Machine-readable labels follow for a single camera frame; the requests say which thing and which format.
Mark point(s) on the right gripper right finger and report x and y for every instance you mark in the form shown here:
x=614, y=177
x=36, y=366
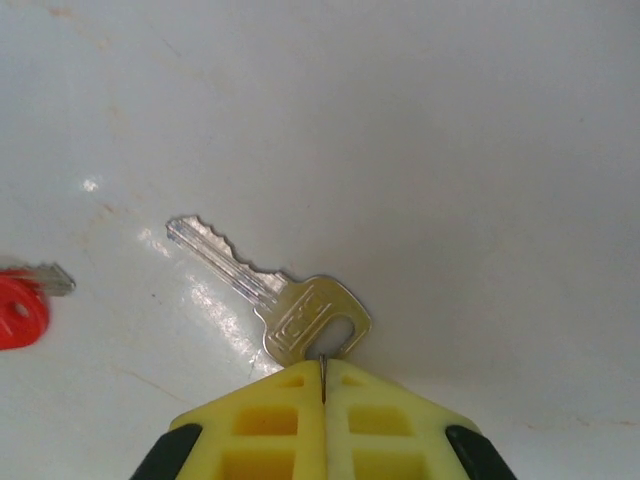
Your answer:
x=400, y=430

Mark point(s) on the key with yellow frame tag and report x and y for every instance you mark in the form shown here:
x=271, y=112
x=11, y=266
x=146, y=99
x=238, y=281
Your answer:
x=300, y=310

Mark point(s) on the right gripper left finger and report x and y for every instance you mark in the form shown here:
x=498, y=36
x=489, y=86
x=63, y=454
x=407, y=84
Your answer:
x=260, y=430

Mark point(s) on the key with red tag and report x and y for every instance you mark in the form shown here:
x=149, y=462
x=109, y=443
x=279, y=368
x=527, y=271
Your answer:
x=20, y=310

